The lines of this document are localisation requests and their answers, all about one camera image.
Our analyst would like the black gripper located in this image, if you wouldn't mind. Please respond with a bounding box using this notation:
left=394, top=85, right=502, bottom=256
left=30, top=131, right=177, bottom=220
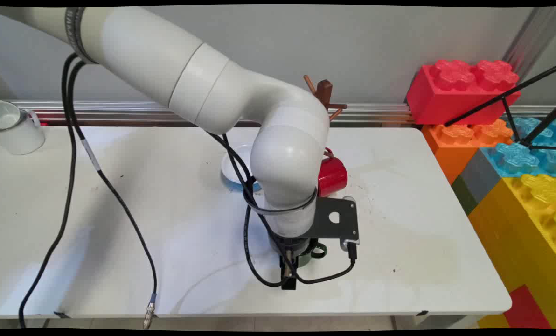
left=268, top=232, right=307, bottom=290

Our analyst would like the red speckled enamel mug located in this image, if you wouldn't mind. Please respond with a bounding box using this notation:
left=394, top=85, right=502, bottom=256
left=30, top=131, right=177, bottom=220
left=316, top=148, right=348, bottom=197

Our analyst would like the dark green enamel mug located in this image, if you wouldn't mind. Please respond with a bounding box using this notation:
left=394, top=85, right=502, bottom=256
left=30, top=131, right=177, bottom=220
left=297, top=238, right=328, bottom=268

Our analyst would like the white plate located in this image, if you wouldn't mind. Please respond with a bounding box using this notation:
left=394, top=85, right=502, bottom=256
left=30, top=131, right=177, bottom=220
left=221, top=144, right=262, bottom=192

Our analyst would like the brown wooden mug tree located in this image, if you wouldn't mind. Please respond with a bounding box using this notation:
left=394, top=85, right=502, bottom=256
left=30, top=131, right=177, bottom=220
left=304, top=75, right=348, bottom=122

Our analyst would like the giant dark green toy brick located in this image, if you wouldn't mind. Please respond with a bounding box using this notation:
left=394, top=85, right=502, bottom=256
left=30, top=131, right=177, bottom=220
left=452, top=175, right=478, bottom=215

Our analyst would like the giant orange toy brick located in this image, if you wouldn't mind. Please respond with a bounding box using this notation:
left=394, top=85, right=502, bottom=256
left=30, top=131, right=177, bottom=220
left=422, top=119, right=514, bottom=185

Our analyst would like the giant grey toy brick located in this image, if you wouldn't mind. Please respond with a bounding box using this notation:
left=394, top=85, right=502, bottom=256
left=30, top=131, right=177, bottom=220
left=460, top=149, right=508, bottom=204

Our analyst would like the giant yellow toy brick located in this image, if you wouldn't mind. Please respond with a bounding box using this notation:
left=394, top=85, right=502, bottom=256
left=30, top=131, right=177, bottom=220
left=468, top=174, right=556, bottom=328

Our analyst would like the flat red toy brick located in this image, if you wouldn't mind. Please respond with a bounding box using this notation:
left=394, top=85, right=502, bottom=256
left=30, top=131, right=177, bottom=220
left=504, top=285, right=552, bottom=329

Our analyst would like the giant red toy brick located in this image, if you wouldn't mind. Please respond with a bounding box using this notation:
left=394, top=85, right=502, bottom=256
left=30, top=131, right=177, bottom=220
left=405, top=59, right=522, bottom=126

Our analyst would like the giant blue toy brick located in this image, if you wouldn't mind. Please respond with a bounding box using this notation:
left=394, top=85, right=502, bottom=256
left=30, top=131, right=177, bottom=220
left=481, top=117, right=556, bottom=179

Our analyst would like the black tripod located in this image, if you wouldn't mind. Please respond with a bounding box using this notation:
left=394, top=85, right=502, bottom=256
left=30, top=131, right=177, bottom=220
left=445, top=63, right=556, bottom=151

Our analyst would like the white mug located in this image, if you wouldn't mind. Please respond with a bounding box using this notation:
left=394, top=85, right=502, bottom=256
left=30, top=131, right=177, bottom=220
left=0, top=100, right=45, bottom=156

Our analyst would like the upright aluminium profile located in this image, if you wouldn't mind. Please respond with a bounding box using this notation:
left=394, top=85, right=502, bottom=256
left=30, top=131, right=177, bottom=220
left=502, top=7, right=556, bottom=70

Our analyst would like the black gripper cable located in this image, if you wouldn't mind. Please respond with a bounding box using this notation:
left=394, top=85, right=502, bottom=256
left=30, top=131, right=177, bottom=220
left=220, top=134, right=293, bottom=287

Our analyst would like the black camera cable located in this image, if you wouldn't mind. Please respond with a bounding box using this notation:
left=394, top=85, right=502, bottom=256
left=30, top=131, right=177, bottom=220
left=208, top=132, right=359, bottom=286

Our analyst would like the narrow grey velcro strap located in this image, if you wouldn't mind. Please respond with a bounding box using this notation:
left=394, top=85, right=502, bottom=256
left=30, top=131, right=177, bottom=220
left=242, top=186, right=318, bottom=215

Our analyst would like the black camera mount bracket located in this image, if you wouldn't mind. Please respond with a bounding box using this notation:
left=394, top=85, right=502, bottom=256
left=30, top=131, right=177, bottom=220
left=306, top=196, right=360, bottom=245

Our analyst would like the black cable with metal connector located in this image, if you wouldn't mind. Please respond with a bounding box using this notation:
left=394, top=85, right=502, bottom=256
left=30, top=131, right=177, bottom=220
left=70, top=61, right=158, bottom=329

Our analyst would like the aluminium rail along table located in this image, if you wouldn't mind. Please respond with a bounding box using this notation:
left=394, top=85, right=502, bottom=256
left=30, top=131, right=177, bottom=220
left=7, top=100, right=556, bottom=127

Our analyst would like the thick black hanging cable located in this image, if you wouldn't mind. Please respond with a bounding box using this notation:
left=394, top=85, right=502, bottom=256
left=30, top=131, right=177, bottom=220
left=18, top=52, right=80, bottom=329

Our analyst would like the wide grey velcro strap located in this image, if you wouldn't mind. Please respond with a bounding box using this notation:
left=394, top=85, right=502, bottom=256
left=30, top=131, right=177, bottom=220
left=65, top=7, right=97, bottom=64

